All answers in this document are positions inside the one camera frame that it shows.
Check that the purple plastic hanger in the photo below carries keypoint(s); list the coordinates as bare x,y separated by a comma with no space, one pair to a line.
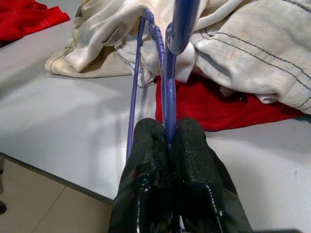
170,97

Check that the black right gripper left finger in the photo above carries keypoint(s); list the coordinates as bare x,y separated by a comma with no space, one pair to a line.
145,150

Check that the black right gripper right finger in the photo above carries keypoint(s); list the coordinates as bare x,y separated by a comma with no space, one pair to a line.
192,155

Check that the cream white stitched garment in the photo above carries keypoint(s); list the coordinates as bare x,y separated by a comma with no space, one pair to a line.
243,48

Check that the red garment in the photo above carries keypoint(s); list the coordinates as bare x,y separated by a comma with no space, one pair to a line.
218,109
29,17

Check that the white table black frame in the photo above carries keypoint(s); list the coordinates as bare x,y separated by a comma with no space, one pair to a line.
60,109

